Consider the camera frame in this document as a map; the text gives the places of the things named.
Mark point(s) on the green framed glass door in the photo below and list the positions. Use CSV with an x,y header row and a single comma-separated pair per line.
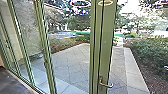
x,y
108,40

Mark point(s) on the low green hedge outdoors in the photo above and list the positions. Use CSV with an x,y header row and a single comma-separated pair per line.
x,y
66,43

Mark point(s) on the large tree outdoors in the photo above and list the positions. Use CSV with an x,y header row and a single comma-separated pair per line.
x,y
55,20

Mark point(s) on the green shrub outdoors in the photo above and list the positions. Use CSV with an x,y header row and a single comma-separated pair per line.
x,y
150,50

